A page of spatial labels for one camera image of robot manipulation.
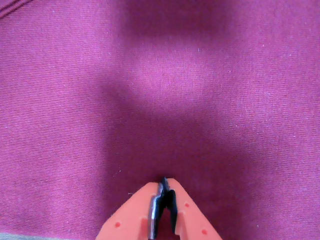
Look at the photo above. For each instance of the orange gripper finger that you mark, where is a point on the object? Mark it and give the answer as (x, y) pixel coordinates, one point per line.
(130, 215)
(192, 217)

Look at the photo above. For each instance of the maroon cloth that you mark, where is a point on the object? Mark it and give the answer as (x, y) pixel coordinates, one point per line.
(160, 87)

